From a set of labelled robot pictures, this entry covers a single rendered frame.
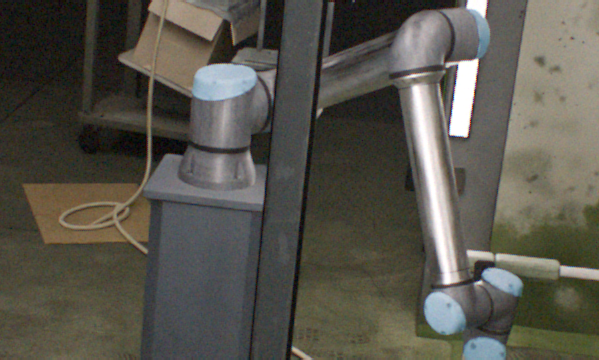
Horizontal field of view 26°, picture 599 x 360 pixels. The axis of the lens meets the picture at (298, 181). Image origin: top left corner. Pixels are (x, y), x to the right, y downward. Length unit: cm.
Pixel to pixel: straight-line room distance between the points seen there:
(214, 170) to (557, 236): 123
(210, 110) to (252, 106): 10
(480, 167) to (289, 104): 208
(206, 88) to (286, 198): 126
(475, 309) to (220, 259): 70
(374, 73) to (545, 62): 94
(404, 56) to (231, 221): 66
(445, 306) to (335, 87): 64
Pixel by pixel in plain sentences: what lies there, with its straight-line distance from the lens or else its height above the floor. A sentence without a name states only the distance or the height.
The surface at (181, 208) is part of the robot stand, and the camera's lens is 312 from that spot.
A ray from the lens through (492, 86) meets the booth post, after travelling 382.
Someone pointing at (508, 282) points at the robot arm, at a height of 63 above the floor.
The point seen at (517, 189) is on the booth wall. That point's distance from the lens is 390.
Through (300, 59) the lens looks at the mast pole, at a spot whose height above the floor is 124.
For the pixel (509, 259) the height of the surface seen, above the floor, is 56.
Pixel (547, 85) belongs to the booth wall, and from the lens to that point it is 383.
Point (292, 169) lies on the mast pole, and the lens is 186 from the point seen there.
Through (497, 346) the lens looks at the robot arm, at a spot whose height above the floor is 49.
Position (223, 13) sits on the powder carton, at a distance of 518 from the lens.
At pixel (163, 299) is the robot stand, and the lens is 321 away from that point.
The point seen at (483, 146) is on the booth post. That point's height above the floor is 62.
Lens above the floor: 163
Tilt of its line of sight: 18 degrees down
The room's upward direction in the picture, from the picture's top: 6 degrees clockwise
